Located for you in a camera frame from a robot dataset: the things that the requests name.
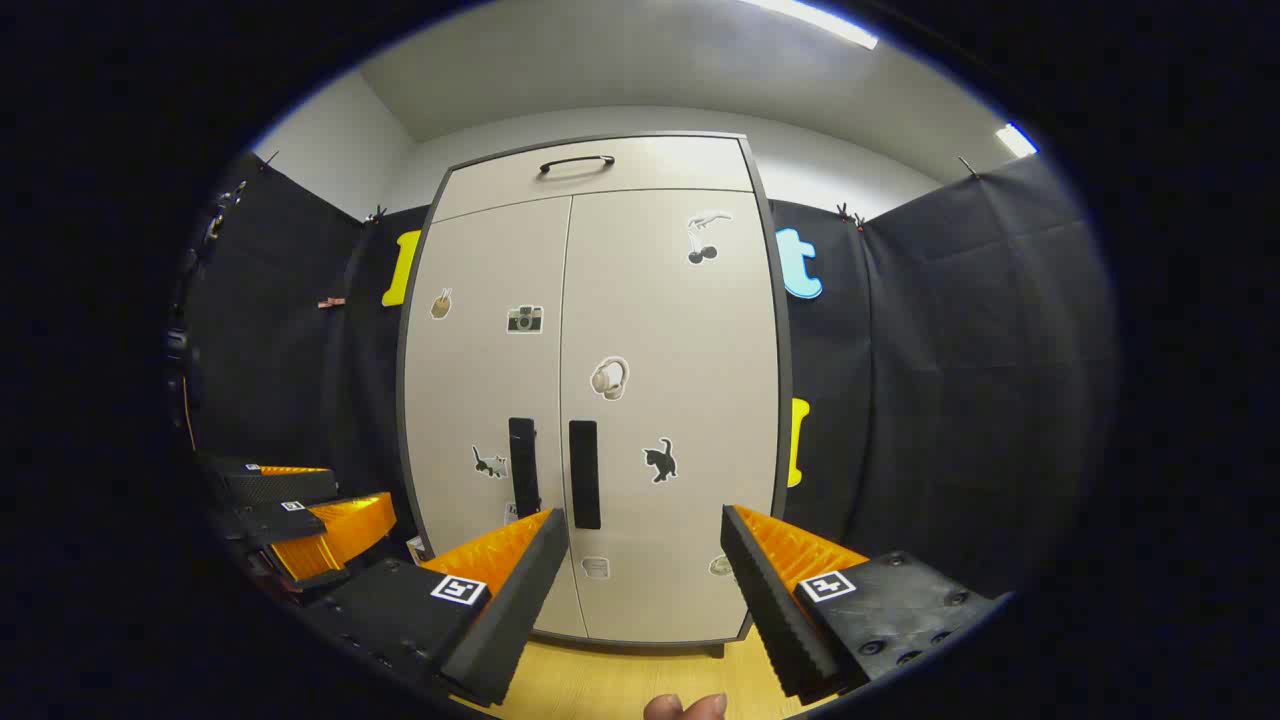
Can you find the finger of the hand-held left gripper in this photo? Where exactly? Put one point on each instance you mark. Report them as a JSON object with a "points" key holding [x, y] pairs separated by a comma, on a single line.
{"points": [[340, 530], [280, 487]]}

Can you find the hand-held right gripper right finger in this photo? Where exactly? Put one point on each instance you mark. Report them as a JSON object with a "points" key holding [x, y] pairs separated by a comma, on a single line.
{"points": [[770, 610]]}

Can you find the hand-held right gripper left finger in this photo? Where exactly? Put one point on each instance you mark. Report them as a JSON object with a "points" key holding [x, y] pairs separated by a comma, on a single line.
{"points": [[520, 610]]}

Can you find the beige cabinet door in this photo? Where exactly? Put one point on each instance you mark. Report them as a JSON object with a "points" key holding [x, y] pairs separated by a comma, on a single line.
{"points": [[690, 380], [480, 400]]}

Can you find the beige double-door shoe cabinet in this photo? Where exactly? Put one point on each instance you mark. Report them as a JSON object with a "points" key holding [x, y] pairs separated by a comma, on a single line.
{"points": [[785, 400]]}

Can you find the beige cabinet drawer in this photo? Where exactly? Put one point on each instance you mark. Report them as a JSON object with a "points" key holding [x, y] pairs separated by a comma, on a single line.
{"points": [[660, 165]]}

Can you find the black backdrop cloth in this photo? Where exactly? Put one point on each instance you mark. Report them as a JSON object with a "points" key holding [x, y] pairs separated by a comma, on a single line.
{"points": [[950, 350]]}

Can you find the short ceiling light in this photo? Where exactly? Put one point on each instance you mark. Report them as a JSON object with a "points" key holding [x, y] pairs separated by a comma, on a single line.
{"points": [[1015, 140]]}

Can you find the long ceiling light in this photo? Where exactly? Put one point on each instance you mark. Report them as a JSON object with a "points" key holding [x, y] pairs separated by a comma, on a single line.
{"points": [[815, 20]]}

